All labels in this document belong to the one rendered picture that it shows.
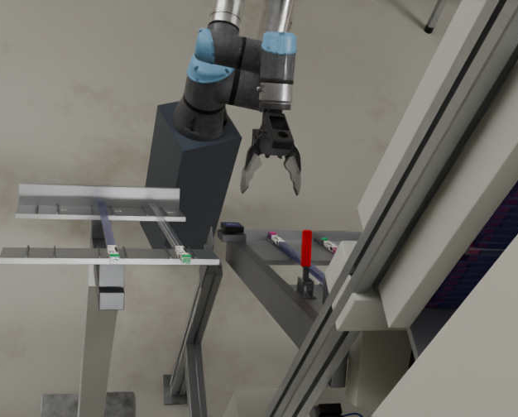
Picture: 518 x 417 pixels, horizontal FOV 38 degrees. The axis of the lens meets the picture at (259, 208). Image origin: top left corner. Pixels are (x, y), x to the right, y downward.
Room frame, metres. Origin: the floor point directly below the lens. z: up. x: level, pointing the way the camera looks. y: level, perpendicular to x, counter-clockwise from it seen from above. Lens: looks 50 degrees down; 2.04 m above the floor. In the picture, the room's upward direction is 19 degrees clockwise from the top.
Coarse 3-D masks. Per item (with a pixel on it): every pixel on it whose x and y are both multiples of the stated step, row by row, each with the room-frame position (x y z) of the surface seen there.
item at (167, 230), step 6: (150, 204) 1.01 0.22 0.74; (156, 210) 0.96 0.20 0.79; (156, 216) 0.91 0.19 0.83; (162, 216) 0.92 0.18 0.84; (162, 222) 0.87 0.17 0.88; (162, 228) 0.84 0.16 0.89; (168, 228) 0.83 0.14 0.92; (168, 234) 0.79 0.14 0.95; (174, 234) 0.80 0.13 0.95; (168, 240) 0.78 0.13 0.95; (174, 240) 0.76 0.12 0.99; (174, 246) 0.74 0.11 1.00; (180, 258) 0.68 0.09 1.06; (186, 258) 0.68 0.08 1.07
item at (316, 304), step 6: (294, 288) 0.75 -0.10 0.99; (318, 288) 0.76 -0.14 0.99; (318, 294) 0.73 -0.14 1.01; (306, 300) 0.70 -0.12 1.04; (312, 300) 0.70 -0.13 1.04; (318, 300) 0.70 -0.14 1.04; (312, 306) 0.67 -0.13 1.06; (318, 306) 0.68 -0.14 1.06; (318, 312) 0.65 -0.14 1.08; (348, 354) 0.53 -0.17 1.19
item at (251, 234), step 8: (248, 232) 1.03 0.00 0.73; (256, 232) 1.04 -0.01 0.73; (264, 232) 1.04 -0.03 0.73; (280, 232) 1.06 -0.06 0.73; (288, 232) 1.07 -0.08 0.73; (296, 232) 1.07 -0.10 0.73; (312, 232) 1.09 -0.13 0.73; (320, 232) 1.09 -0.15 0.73; (328, 232) 1.10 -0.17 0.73; (336, 232) 1.11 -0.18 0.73; (344, 232) 1.12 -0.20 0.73; (352, 232) 1.12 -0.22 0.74; (360, 232) 1.13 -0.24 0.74; (288, 240) 1.06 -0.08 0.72; (296, 240) 1.06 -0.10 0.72; (312, 240) 1.08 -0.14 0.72; (320, 240) 1.08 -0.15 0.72; (336, 240) 1.10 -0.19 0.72; (344, 240) 1.11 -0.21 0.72; (352, 240) 1.11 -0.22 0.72
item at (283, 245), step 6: (270, 234) 1.04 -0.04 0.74; (282, 246) 0.97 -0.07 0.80; (288, 246) 0.96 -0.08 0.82; (288, 252) 0.94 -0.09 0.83; (294, 252) 0.92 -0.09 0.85; (294, 258) 0.91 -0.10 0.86; (300, 258) 0.89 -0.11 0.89; (300, 264) 0.88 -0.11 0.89; (312, 264) 0.86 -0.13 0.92; (312, 270) 0.83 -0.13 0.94; (318, 270) 0.83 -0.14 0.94; (318, 276) 0.81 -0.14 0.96
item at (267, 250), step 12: (252, 240) 1.02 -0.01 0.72; (264, 240) 1.03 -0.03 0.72; (264, 252) 0.94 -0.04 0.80; (276, 252) 0.95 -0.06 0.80; (300, 252) 0.97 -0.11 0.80; (312, 252) 0.98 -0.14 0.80; (324, 252) 0.99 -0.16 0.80; (276, 264) 0.89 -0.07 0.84; (288, 264) 0.90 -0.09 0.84; (324, 264) 0.93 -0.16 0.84
